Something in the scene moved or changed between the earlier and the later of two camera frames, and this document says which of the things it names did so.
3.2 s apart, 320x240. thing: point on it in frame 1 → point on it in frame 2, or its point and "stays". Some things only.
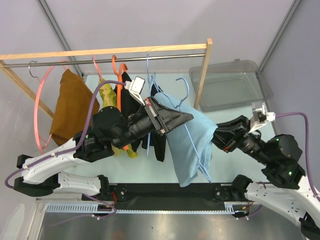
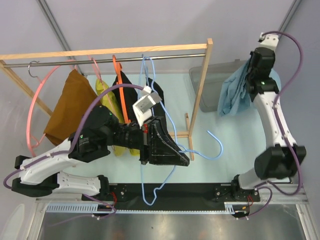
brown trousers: [73, 108] stays
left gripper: [166, 119] → [164, 151]
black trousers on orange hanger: [128, 104] stays
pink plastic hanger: [44, 147] → [34, 147]
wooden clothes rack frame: [5, 65] stays
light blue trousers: [190, 143] → [234, 97]
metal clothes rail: [60, 62] stays
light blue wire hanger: [207, 173] → [155, 188]
